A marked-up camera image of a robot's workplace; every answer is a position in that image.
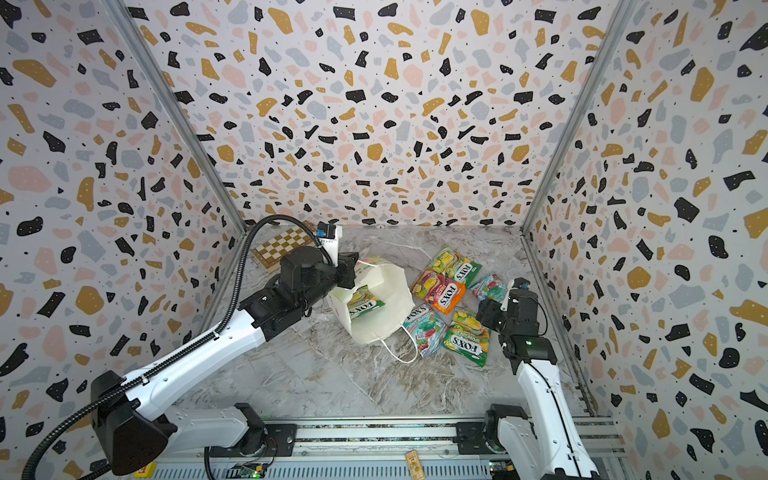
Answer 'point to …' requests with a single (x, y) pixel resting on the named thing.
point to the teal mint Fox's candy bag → (489, 287)
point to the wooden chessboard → (270, 251)
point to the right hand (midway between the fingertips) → (492, 305)
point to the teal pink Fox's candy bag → (428, 329)
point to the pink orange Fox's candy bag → (438, 291)
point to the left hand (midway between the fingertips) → (361, 253)
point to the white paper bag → (389, 283)
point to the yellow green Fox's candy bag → (454, 266)
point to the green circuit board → (250, 471)
